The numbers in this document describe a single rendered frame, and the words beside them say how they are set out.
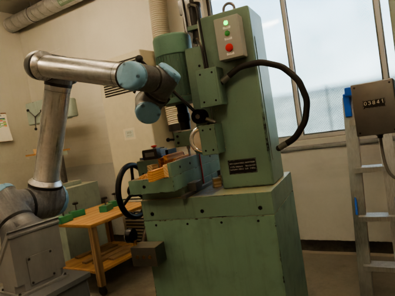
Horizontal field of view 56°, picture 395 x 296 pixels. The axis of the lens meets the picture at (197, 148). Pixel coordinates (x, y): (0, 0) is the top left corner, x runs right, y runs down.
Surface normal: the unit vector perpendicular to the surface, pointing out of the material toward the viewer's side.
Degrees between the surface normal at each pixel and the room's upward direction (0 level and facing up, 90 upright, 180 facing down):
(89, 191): 90
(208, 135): 90
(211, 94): 90
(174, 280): 90
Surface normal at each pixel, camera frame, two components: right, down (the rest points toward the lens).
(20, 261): 0.80, -0.09
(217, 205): -0.40, 0.11
